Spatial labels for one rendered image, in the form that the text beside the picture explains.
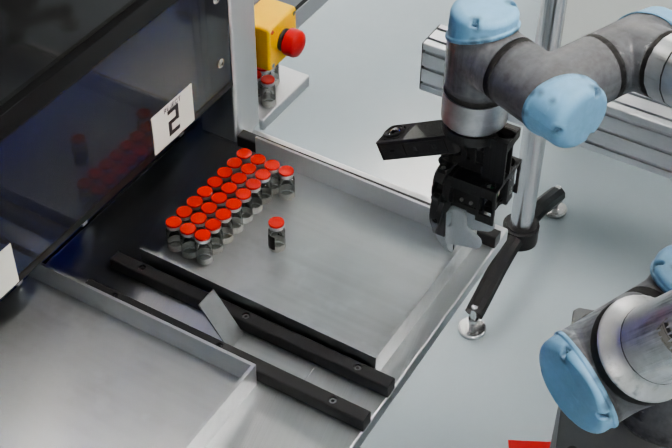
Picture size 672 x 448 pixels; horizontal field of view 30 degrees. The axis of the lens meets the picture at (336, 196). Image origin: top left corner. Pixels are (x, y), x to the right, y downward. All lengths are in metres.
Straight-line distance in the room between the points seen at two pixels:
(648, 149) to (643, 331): 1.20
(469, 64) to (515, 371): 1.40
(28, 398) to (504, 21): 0.68
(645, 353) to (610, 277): 1.59
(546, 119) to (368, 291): 0.40
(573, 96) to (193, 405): 0.55
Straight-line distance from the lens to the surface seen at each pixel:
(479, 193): 1.44
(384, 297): 1.56
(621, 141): 2.47
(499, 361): 2.67
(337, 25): 3.56
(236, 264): 1.60
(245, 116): 1.77
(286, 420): 1.44
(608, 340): 1.33
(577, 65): 1.30
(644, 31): 1.36
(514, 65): 1.30
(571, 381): 1.37
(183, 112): 1.62
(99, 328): 1.55
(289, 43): 1.75
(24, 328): 1.56
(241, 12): 1.67
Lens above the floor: 2.02
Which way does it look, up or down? 42 degrees down
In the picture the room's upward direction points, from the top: 1 degrees clockwise
